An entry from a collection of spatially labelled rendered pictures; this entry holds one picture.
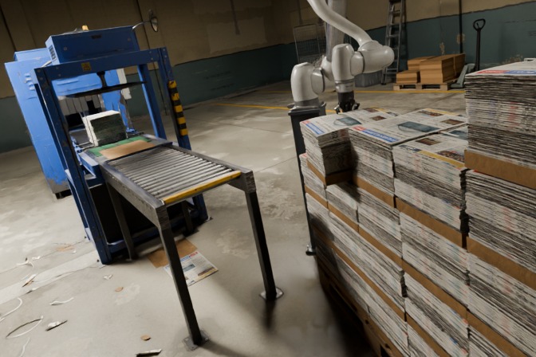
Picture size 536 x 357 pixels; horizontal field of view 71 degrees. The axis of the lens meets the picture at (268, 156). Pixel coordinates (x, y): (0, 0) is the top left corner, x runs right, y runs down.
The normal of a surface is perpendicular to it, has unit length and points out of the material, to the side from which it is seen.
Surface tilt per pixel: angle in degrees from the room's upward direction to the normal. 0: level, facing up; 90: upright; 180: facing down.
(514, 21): 90
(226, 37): 90
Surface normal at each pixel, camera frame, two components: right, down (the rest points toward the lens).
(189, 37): 0.56, 0.14
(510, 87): -0.94, 0.24
